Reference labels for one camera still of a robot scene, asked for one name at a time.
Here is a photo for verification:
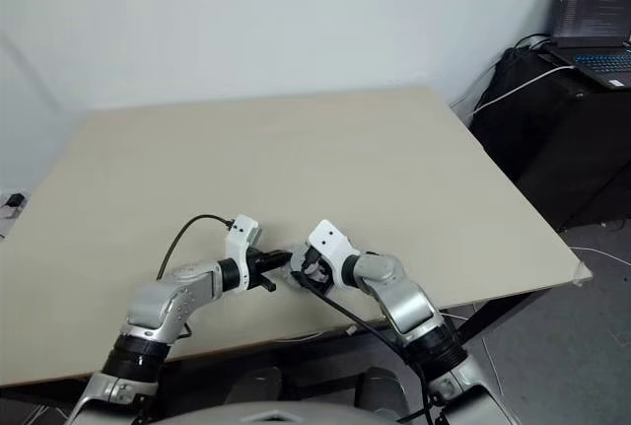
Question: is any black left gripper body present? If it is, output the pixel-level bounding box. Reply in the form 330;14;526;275
245;248;269;282

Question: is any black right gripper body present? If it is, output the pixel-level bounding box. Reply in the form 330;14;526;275
302;246;331;294

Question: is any dark rounded shape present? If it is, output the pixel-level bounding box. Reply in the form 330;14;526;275
224;366;284;404
357;366;411;412

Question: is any silver robot torso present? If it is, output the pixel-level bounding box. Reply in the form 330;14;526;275
162;396;398;425

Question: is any black cabinet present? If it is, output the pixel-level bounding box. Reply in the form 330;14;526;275
470;44;631;234

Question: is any clear tape strip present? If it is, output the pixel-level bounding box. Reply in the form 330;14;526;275
571;257;595;286

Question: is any black open laptop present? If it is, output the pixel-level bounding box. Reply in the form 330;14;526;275
537;0;631;91

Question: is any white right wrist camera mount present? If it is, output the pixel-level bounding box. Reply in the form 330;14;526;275
306;219;364;294

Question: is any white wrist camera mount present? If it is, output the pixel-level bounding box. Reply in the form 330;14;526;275
225;214;263;294
306;219;364;294

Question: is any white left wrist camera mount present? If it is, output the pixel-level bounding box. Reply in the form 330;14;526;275
225;214;263;294

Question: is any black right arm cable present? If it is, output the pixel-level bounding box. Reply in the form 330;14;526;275
291;270;445;425

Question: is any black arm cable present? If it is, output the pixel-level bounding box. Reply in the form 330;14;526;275
291;270;445;425
156;215;237;281

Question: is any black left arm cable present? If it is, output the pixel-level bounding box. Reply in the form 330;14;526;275
156;215;237;281

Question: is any white floor cable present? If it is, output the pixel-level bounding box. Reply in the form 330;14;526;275
570;246;631;268

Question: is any white laptop cable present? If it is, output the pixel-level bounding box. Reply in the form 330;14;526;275
471;64;577;115

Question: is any black laptop cable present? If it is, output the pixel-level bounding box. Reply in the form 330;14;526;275
512;34;551;54

